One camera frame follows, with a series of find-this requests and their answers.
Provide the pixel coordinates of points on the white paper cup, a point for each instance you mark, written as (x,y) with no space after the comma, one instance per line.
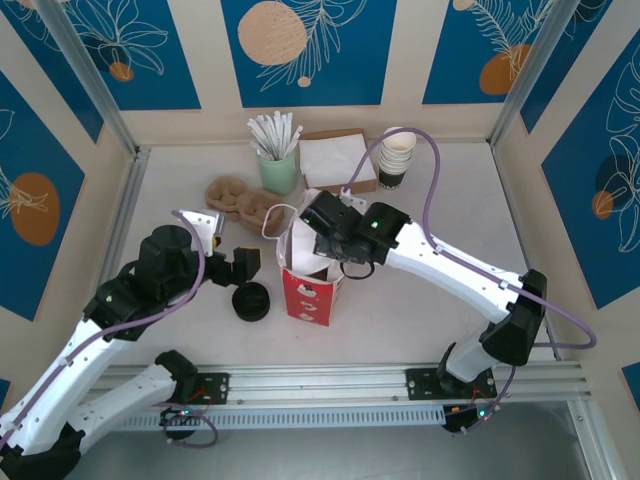
(399,142)
(393,167)
(395,159)

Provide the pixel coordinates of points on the black print paper cup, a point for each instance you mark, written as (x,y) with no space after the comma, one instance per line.
(391,181)

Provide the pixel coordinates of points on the brown cardboard napkin box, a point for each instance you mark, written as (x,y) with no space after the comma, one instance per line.
(367,186)

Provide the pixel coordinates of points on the aluminium frame post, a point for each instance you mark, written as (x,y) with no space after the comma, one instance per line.
(530,65)
(85,65)

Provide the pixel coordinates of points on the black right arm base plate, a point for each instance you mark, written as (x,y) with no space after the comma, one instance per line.
(422,382)

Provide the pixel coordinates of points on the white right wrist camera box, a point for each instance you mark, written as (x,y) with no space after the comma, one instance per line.
(356,199)

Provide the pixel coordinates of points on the aluminium side rail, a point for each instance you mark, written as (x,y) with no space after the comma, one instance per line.
(125,210)

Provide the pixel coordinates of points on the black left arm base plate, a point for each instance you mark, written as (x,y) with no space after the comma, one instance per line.
(215,387)

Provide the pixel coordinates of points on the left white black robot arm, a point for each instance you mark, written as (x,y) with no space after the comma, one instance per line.
(50,380)

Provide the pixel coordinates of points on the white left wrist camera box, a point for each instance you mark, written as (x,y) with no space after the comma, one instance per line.
(205,222)

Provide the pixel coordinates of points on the mint green straw holder cup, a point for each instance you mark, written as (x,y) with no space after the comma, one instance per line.
(277,175)

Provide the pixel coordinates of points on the white paper wrapped straw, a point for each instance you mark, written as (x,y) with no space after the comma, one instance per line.
(257,149)
(294,139)
(276,131)
(257,136)
(265,132)
(286,131)

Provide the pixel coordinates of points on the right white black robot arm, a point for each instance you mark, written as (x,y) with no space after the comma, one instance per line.
(450,265)

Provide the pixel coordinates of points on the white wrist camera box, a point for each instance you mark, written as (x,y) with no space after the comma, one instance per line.
(205,222)
(356,199)

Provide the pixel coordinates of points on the aluminium frame rail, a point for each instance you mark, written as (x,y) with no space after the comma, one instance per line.
(320,380)

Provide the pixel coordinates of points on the white paper napkin stack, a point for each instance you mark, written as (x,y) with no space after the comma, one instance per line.
(330,157)

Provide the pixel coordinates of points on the red white paper bag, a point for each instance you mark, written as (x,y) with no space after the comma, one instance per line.
(310,305)

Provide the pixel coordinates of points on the grey metal shelf panel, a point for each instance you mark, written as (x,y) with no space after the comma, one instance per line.
(325,455)

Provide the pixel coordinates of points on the black cup lid stack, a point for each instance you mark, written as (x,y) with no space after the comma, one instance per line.
(250,302)

